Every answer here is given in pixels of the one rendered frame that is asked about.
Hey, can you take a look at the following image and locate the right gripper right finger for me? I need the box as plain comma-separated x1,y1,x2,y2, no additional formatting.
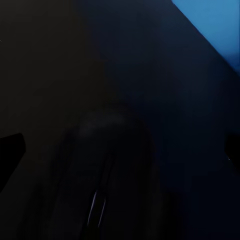
224,133,240,173

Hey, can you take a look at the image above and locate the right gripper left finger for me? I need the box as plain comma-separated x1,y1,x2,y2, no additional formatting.
0,133,26,193

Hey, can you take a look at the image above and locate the mouse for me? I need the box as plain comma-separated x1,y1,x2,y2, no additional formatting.
42,107,154,240

